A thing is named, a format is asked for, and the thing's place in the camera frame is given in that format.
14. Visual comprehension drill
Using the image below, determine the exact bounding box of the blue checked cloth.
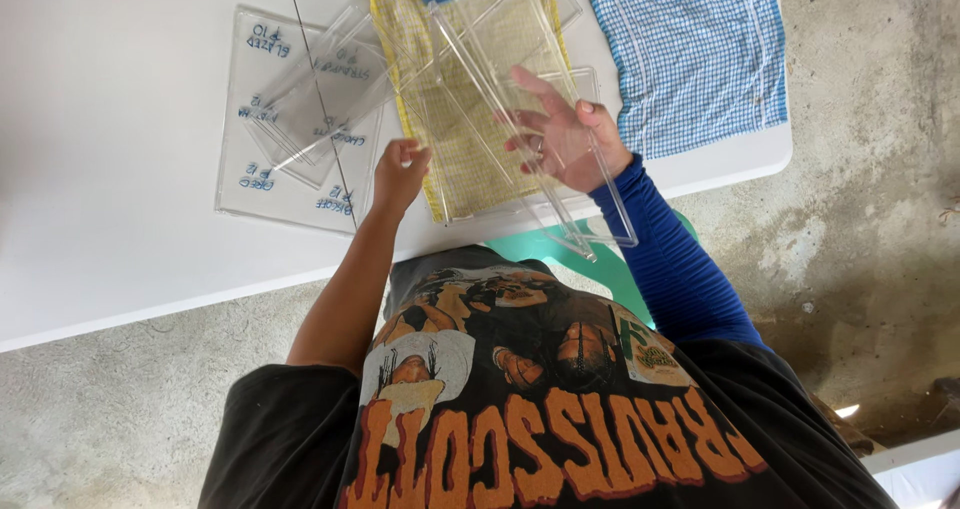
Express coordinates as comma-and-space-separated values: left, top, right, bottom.
575, 0, 789, 162

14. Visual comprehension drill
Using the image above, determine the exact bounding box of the black printed t-shirt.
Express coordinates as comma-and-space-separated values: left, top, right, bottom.
198, 245, 899, 509

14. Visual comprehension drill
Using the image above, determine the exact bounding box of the small clear acrylic panel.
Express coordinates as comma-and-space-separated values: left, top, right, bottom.
239, 95, 340, 192
257, 6, 399, 173

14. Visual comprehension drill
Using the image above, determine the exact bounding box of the yellow checked cloth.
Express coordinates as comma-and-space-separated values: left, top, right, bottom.
369, 0, 583, 225

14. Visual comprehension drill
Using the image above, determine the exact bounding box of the white bench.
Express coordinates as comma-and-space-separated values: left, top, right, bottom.
861, 428, 960, 509

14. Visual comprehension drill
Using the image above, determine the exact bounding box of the person's right hand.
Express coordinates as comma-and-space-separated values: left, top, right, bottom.
493, 65, 636, 195

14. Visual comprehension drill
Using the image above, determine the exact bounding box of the green plastic chair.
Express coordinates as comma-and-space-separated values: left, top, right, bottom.
483, 209, 699, 330

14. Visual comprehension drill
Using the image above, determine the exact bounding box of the large handwritten clear acrylic panel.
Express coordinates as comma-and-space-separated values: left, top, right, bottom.
214, 5, 386, 237

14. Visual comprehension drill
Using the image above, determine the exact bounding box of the person's left hand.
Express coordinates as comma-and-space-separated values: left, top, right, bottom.
372, 138, 434, 218

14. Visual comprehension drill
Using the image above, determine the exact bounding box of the clear acrylic display tray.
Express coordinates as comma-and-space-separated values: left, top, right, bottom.
390, 0, 639, 263

